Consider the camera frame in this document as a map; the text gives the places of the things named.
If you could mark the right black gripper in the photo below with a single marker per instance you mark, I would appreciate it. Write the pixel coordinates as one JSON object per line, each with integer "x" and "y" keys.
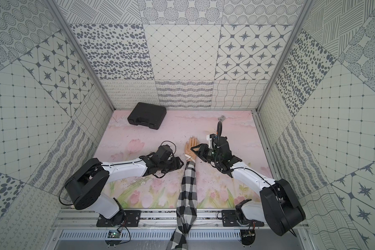
{"x": 203, "y": 149}

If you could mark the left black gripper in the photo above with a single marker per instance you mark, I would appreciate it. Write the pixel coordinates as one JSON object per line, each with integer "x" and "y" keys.
{"x": 174, "y": 162}

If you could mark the black white plaid sleeve forearm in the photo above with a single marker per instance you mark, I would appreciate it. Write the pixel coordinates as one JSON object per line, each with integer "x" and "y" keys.
{"x": 186, "y": 210}

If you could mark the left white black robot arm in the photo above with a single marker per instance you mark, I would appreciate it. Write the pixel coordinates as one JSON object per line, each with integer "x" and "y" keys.
{"x": 85, "y": 186}

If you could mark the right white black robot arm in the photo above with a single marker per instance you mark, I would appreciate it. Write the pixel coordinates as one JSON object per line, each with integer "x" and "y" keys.
{"x": 280, "y": 208}

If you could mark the mannequin hand with long nails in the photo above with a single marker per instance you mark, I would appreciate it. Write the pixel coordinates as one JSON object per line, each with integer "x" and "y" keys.
{"x": 189, "y": 154}

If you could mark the orange black adjustable wrench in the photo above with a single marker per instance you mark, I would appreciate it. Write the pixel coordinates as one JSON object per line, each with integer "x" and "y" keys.
{"x": 221, "y": 118}

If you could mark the black plastic tool case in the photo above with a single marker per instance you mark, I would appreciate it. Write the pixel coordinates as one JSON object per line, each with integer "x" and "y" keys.
{"x": 148, "y": 115}

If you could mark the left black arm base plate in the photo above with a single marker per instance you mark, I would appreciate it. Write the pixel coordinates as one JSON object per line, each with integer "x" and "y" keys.
{"x": 129, "y": 218}

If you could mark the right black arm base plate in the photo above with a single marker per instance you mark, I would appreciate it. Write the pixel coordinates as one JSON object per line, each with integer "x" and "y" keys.
{"x": 234, "y": 218}

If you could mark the left circuit board with cables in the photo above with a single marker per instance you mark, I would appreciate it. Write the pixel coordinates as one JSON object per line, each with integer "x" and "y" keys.
{"x": 114, "y": 236}

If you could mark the circuit board with cables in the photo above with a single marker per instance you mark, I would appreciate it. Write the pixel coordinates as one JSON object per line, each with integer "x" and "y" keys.
{"x": 114, "y": 236}
{"x": 248, "y": 236}

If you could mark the right circuit board with cables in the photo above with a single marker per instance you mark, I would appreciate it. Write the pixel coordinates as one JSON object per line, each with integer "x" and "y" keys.
{"x": 248, "y": 236}

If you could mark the aluminium rail frame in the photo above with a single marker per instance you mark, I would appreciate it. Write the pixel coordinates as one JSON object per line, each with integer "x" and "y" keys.
{"x": 153, "y": 218}

